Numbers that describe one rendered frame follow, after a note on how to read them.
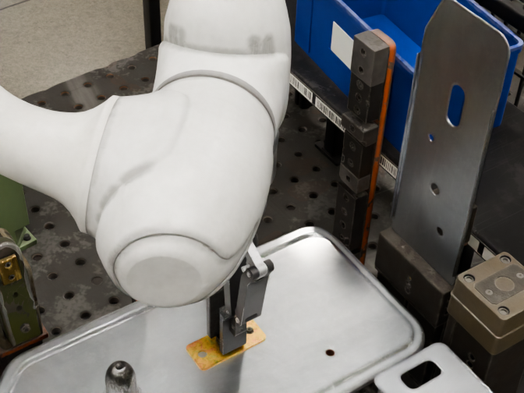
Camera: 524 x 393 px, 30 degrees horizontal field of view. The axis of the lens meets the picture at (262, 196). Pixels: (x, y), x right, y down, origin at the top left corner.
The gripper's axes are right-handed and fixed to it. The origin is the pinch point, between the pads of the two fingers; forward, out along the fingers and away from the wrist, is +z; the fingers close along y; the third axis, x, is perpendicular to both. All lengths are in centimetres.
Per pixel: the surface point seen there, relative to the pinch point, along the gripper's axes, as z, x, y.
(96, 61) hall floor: 105, 67, -187
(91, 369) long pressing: 4.1, -13.9, -4.5
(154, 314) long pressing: 4.2, -4.7, -7.7
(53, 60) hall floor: 105, 55, -194
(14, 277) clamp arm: -3.0, -17.3, -14.4
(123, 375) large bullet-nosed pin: -0.2, -12.7, 0.9
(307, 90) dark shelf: 2.4, 32.4, -30.6
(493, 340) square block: 2.0, 23.5, 16.3
